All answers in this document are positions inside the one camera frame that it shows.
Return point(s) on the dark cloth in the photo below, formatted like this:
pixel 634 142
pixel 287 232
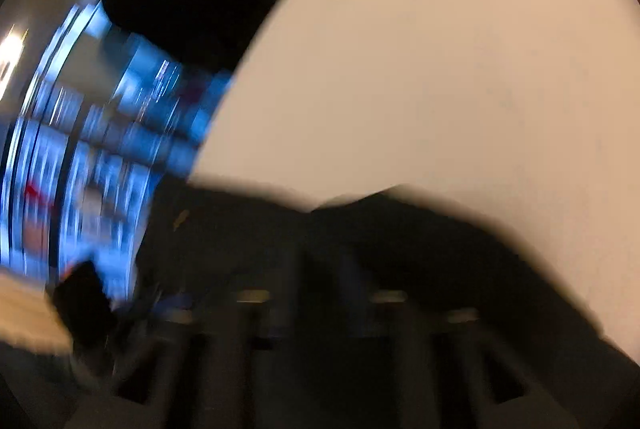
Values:
pixel 185 4

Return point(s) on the dark pants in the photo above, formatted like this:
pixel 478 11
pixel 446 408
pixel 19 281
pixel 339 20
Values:
pixel 450 249

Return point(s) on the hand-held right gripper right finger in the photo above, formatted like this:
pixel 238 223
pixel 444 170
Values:
pixel 352 289

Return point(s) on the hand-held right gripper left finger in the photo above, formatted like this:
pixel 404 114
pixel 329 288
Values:
pixel 292 289

